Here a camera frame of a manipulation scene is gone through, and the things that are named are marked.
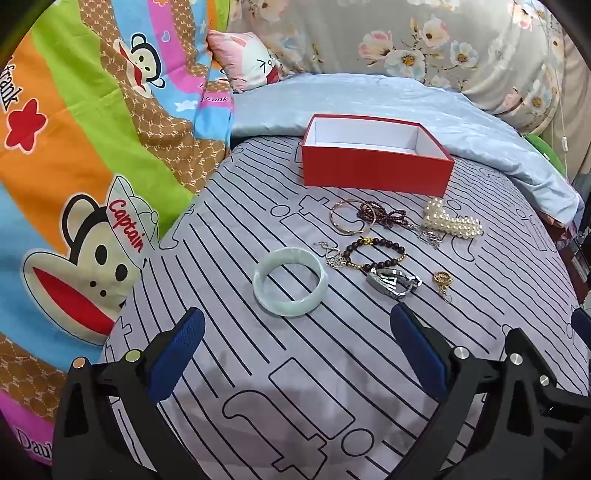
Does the grey floral quilt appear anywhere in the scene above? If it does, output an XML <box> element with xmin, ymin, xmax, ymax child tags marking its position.
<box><xmin>226</xmin><ymin>0</ymin><xmax>566</xmax><ymax>132</ymax></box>

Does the dark clutter beside bed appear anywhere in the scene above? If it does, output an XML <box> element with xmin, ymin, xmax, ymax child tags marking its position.
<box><xmin>547</xmin><ymin>171</ymin><xmax>591</xmax><ymax>305</ymax></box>

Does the thin gold bangle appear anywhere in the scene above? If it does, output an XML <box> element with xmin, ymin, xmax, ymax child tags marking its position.
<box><xmin>329</xmin><ymin>199</ymin><xmax>378</xmax><ymax>235</ymax></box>

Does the white cable with switch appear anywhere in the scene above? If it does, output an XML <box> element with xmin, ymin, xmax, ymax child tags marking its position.
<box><xmin>556</xmin><ymin>28</ymin><xmax>571</xmax><ymax>158</ymax></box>

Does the beige cloth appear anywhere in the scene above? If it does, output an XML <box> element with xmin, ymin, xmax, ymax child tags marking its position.
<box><xmin>561</xmin><ymin>44</ymin><xmax>591</xmax><ymax>176</ymax></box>

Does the pale green jade bangle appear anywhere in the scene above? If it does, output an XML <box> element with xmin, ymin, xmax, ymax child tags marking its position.
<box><xmin>252</xmin><ymin>248</ymin><xmax>329</xmax><ymax>318</ymax></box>

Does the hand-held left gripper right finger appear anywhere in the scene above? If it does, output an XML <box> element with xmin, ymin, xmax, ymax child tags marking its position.
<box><xmin>390</xmin><ymin>302</ymin><xmax>555</xmax><ymax>480</ymax></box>

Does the green plush object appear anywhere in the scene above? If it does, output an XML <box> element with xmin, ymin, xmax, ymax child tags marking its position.
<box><xmin>526</xmin><ymin>132</ymin><xmax>565</xmax><ymax>174</ymax></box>

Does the white pearl bracelet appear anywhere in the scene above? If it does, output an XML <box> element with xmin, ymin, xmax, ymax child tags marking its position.
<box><xmin>422</xmin><ymin>197</ymin><xmax>485</xmax><ymax>241</ymax></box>

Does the grey striped bed sheet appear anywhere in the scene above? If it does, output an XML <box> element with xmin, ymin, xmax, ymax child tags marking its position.
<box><xmin>99</xmin><ymin>136</ymin><xmax>591</xmax><ymax>480</ymax></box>

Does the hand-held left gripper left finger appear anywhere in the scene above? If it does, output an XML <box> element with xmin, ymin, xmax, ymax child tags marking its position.
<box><xmin>52</xmin><ymin>307</ymin><xmax>206</xmax><ymax>480</ymax></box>

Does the colourful monkey print blanket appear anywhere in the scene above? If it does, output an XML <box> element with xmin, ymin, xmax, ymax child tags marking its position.
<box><xmin>0</xmin><ymin>0</ymin><xmax>236</xmax><ymax>467</ymax></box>

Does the silver metal watch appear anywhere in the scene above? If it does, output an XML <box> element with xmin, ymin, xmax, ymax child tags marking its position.
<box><xmin>366</xmin><ymin>268</ymin><xmax>423</xmax><ymax>301</ymax></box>

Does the light blue quilt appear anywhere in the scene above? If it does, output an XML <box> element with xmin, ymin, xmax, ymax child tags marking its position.
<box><xmin>229</xmin><ymin>74</ymin><xmax>583</xmax><ymax>222</ymax></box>

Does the thin silver chain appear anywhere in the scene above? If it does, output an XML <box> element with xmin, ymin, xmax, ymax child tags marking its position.
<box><xmin>417</xmin><ymin>228</ymin><xmax>443</xmax><ymax>251</ymax></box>

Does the brown bead bracelet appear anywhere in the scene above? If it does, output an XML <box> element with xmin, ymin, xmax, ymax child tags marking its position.
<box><xmin>339</xmin><ymin>237</ymin><xmax>408</xmax><ymax>274</ymax></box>

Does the red cardboard box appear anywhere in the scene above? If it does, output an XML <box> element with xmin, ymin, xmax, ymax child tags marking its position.
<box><xmin>301</xmin><ymin>114</ymin><xmax>455</xmax><ymax>198</ymax></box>

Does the dark red bead necklace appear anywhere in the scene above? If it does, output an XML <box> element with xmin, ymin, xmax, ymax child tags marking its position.
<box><xmin>356</xmin><ymin>200</ymin><xmax>423</xmax><ymax>232</ymax></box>

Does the pink cartoon pillow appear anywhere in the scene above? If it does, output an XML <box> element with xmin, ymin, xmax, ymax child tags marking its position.
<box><xmin>206</xmin><ymin>30</ymin><xmax>287</xmax><ymax>93</ymax></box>

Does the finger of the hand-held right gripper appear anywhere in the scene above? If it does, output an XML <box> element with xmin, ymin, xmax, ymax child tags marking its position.
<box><xmin>536</xmin><ymin>375</ymin><xmax>591</xmax><ymax>417</ymax></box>
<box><xmin>571</xmin><ymin>308</ymin><xmax>591</xmax><ymax>342</ymax></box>

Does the gold ring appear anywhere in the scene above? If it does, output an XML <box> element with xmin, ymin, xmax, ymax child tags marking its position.
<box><xmin>433</xmin><ymin>271</ymin><xmax>454</xmax><ymax>303</ymax></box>

